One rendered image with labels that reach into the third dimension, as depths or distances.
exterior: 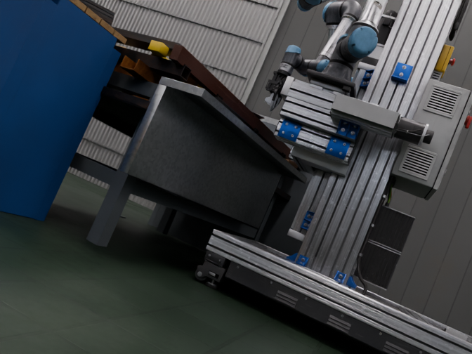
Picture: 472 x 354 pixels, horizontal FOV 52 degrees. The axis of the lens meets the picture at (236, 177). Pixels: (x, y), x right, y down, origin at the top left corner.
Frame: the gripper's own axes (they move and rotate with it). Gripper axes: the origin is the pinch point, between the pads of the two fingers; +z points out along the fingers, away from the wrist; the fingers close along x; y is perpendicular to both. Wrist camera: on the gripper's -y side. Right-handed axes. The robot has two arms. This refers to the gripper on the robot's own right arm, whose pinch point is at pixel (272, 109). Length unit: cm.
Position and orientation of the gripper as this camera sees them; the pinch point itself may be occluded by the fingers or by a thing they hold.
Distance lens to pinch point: 257.7
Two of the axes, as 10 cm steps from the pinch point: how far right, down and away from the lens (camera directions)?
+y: -8.3, -3.2, 4.5
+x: -3.9, -2.4, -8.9
